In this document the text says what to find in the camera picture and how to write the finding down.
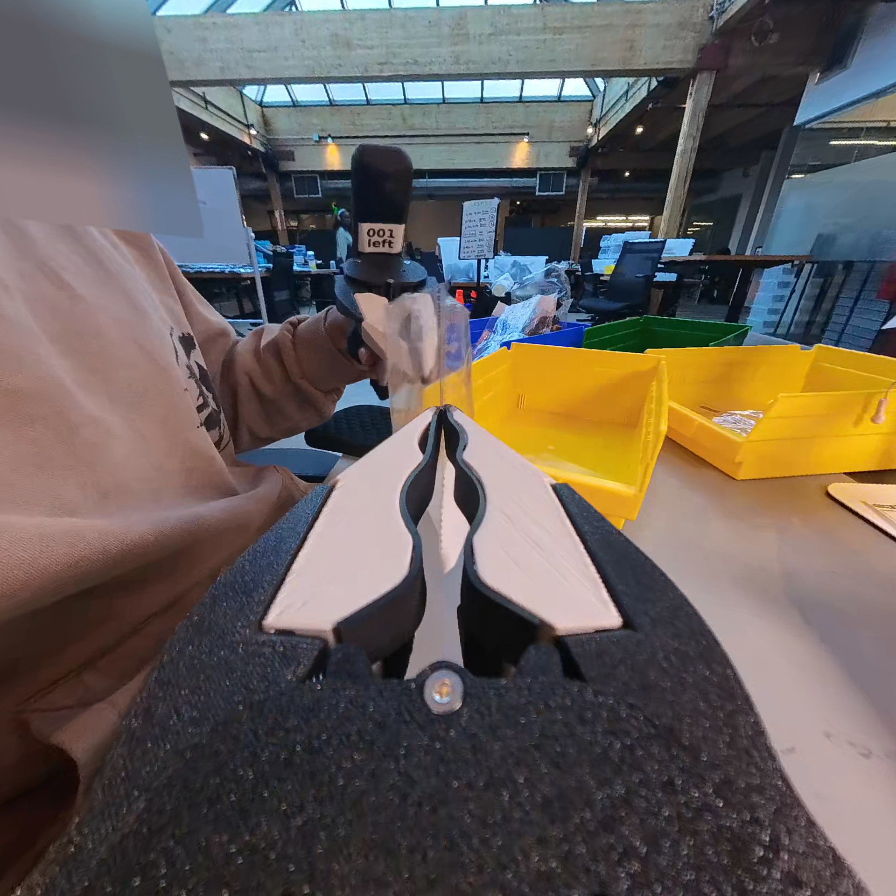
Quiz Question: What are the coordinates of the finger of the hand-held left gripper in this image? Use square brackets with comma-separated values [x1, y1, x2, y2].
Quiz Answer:
[353, 293, 394, 359]
[389, 291, 442, 385]

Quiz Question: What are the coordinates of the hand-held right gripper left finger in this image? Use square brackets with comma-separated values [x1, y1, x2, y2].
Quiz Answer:
[262, 408, 444, 662]

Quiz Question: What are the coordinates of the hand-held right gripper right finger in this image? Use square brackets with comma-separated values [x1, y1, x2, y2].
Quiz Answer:
[446, 408, 624, 672]

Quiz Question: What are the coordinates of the clear bag of grey parts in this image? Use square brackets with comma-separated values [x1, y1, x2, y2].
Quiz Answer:
[476, 262, 582, 351]

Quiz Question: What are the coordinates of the blue plastic bin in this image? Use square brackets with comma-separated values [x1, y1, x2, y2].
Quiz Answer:
[469, 315, 589, 361]

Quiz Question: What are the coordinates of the yellow plastic bin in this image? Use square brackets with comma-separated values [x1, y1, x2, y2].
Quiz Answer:
[645, 343, 896, 482]
[423, 342, 671, 529]

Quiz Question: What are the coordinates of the person's left forearm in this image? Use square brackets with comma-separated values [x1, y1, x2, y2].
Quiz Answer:
[231, 308, 351, 452]

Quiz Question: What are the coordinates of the grey desk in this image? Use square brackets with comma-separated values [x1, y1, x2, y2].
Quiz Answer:
[280, 378, 896, 896]

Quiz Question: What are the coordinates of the whiteboard sign on stand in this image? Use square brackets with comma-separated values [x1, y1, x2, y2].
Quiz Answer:
[458, 198, 501, 261]

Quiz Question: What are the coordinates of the black chair armrest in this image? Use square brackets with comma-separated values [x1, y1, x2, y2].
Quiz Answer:
[304, 405, 393, 457]

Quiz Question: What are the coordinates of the white panel on stand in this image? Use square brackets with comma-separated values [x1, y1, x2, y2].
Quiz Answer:
[154, 166, 268, 323]

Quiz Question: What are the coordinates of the black office chair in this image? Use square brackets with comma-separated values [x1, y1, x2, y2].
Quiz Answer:
[577, 239, 667, 324]

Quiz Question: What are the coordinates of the green plastic bin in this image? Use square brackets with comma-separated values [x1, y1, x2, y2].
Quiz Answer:
[582, 315, 751, 354]

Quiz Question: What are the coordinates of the white sticker sheet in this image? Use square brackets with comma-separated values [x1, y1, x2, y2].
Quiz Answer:
[826, 482, 896, 540]

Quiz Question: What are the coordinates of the wooden table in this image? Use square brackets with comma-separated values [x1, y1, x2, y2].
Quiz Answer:
[658, 254, 813, 323]

